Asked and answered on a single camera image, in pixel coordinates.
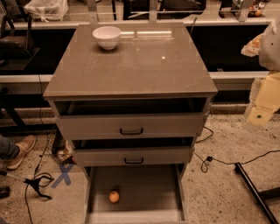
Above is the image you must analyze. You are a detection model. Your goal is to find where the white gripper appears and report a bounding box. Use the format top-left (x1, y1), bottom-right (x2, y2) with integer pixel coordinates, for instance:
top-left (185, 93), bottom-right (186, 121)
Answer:
top-left (241, 34), bottom-right (280, 130)

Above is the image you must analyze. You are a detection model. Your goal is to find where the orange fruit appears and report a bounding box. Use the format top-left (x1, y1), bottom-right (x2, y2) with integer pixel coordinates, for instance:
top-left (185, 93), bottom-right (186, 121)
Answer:
top-left (109, 191), bottom-right (120, 203)

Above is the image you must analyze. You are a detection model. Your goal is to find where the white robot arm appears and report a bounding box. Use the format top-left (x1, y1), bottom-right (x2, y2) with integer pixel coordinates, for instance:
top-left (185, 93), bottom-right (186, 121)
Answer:
top-left (241, 18), bottom-right (280, 129)

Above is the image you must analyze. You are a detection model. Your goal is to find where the top grey drawer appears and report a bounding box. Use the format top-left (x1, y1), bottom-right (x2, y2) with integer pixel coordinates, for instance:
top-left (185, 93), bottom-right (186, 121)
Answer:
top-left (56, 98), bottom-right (207, 140)

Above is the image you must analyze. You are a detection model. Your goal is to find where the grey drawer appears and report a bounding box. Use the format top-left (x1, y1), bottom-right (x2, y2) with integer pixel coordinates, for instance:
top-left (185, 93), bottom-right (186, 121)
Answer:
top-left (84, 164), bottom-right (188, 224)
top-left (56, 98), bottom-right (207, 140)
top-left (73, 136), bottom-right (194, 166)

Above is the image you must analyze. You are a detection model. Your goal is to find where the grey drawer cabinet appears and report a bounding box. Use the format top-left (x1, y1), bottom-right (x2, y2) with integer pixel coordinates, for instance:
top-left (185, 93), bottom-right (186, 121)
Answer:
top-left (42, 22), bottom-right (219, 224)

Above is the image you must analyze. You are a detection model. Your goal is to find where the bottom grey drawer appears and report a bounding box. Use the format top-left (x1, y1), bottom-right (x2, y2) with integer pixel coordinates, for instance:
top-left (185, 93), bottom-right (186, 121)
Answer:
top-left (84, 164), bottom-right (188, 224)

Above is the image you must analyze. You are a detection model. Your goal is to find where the middle grey drawer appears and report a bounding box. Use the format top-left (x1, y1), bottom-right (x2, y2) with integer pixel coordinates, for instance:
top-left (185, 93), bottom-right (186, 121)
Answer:
top-left (73, 136), bottom-right (194, 166)

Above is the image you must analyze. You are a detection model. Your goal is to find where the black metal stand leg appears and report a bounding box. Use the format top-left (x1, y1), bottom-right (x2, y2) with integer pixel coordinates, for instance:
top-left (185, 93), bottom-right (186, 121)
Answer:
top-left (234, 163), bottom-right (280, 224)

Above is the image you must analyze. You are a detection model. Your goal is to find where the white ceramic bowl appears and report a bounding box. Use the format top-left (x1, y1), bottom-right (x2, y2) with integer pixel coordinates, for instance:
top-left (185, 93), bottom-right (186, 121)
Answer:
top-left (93, 26), bottom-right (121, 50)

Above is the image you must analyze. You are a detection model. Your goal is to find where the blue tape cross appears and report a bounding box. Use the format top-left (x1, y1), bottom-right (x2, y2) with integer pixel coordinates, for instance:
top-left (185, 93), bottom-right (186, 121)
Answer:
top-left (51, 164), bottom-right (74, 188)

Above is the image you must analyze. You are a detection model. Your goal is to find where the white plastic bag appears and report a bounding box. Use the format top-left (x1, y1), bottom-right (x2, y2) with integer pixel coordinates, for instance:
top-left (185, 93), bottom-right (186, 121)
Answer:
top-left (24, 0), bottom-right (68, 22)

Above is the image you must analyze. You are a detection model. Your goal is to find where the tan shoe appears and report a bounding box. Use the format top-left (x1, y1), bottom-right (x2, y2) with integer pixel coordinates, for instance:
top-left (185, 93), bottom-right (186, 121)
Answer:
top-left (5, 135), bottom-right (36, 170)

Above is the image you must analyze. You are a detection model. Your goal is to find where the dark chair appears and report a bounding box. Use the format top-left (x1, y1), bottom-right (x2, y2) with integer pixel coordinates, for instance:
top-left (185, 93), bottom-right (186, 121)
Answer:
top-left (0, 12), bottom-right (39, 71)

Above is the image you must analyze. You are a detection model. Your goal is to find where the black grabber tool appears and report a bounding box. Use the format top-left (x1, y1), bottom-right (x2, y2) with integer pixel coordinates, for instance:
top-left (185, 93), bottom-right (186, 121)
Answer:
top-left (0, 170), bottom-right (53, 200)

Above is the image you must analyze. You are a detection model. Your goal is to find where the blue jeans leg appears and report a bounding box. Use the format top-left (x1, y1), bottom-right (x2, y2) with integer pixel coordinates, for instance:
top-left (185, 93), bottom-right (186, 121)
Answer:
top-left (0, 135), bottom-right (19, 160)

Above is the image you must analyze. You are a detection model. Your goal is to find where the black floor cable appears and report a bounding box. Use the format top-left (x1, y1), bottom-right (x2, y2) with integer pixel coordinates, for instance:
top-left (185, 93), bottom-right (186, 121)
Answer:
top-left (193, 125), bottom-right (280, 173)

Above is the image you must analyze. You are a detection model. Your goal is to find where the wire basket with items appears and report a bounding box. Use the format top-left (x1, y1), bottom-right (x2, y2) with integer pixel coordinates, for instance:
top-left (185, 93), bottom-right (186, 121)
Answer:
top-left (43, 129), bottom-right (74, 165)

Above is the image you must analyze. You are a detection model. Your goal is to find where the black cable left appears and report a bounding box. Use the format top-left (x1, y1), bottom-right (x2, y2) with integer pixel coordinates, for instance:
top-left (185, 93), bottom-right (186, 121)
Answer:
top-left (24, 73), bottom-right (55, 224)

